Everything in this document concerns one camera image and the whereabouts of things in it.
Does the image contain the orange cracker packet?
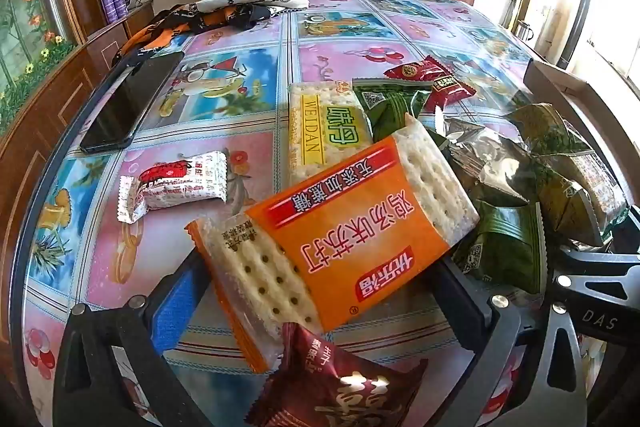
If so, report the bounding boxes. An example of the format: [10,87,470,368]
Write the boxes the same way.
[185,114,481,375]

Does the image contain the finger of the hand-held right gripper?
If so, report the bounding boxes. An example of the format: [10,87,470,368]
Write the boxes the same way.
[612,204,640,253]
[550,247,640,294]

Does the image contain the printed tablecloth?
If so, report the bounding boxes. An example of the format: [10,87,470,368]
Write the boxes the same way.
[22,0,636,427]

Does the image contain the green yellow cracker packet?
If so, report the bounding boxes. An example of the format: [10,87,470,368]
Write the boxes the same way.
[287,81,373,188]

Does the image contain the wooden cabinet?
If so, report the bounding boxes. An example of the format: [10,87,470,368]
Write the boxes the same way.
[75,0,156,72]

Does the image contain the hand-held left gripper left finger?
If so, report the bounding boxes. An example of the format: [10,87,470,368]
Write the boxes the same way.
[52,249,216,427]

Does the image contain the cardboard box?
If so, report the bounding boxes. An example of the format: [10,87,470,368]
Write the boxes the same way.
[522,59,640,208]

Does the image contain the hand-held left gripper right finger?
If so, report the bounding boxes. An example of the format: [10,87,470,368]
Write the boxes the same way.
[430,254,591,427]

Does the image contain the red gold snack packet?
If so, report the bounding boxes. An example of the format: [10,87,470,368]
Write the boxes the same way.
[382,56,477,112]

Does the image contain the white red snack packet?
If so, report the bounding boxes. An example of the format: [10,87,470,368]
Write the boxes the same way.
[116,151,228,224]

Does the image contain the patterned scarf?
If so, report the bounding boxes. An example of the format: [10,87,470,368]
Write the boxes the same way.
[111,0,308,58]

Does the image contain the dark red snack packet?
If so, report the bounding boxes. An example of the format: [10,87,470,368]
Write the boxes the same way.
[245,322,431,427]

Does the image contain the flower wall picture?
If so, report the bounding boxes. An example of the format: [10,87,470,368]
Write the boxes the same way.
[0,0,78,118]

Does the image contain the silver foil snack packet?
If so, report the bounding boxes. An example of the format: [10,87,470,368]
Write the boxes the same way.
[435,107,541,202]

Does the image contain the black smartphone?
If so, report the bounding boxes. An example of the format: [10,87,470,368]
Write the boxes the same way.
[79,52,186,154]

